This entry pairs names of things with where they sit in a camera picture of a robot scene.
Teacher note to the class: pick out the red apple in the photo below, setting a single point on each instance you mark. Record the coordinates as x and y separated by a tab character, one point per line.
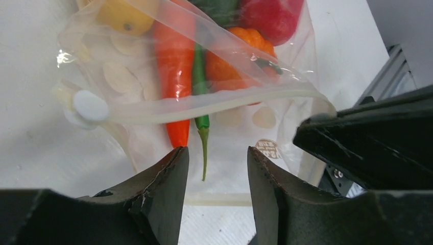
275	20

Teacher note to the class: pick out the green bean pod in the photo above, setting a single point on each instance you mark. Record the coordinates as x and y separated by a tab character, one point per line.
200	88

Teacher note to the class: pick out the orange pumpkin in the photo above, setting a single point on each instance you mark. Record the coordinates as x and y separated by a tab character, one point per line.
223	75

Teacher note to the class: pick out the orange carrot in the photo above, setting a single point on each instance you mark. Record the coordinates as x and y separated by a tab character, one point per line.
174	53

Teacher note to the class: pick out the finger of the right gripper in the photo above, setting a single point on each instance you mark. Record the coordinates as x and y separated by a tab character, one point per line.
379	145

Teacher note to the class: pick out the dark green vegetable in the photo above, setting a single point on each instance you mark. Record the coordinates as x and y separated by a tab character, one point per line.
223	12

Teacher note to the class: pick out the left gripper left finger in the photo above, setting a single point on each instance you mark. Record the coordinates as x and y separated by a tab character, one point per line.
144	209

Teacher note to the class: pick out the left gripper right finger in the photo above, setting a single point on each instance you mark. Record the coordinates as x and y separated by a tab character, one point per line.
288	210

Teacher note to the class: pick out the yellow orange potato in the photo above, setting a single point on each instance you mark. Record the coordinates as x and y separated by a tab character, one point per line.
127	16

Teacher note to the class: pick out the clear zip top bag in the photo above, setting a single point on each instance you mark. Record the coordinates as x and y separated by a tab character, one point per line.
122	95

